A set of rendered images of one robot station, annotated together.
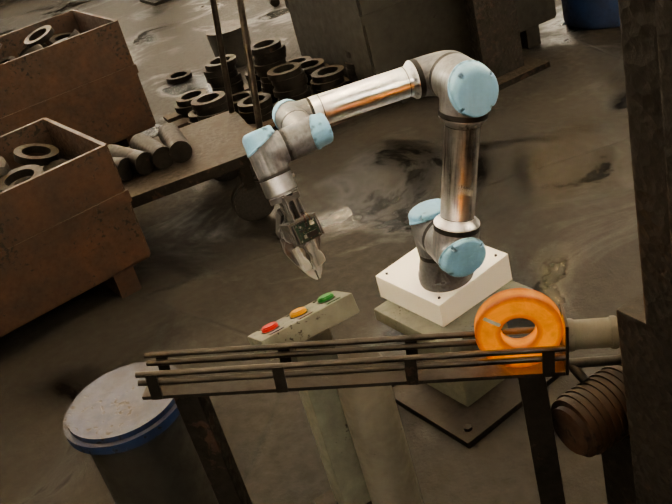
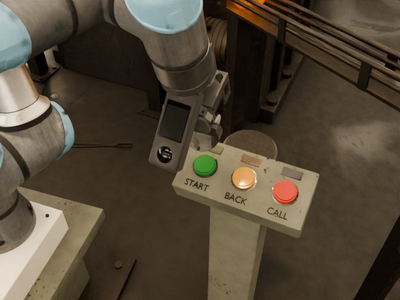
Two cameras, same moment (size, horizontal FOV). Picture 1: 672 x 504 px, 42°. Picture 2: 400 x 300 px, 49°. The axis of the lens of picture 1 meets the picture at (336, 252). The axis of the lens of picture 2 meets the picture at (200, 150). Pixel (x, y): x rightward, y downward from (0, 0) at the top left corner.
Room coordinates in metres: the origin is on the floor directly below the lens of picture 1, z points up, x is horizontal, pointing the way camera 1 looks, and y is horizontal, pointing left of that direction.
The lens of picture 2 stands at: (2.10, 0.44, 1.18)
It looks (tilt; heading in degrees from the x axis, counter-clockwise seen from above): 45 degrees down; 227
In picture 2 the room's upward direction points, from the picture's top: straight up
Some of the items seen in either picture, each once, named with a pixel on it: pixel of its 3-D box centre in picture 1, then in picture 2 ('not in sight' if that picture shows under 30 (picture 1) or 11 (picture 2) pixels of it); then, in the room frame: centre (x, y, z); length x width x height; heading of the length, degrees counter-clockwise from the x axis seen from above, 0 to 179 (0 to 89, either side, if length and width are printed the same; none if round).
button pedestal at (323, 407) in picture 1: (329, 410); (234, 264); (1.70, 0.12, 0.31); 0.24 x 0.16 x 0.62; 113
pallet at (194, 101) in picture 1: (275, 80); not in sight; (4.75, 0.06, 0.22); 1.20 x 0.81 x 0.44; 108
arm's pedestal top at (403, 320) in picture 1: (452, 304); (13, 249); (2.04, -0.28, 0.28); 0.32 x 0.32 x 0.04; 30
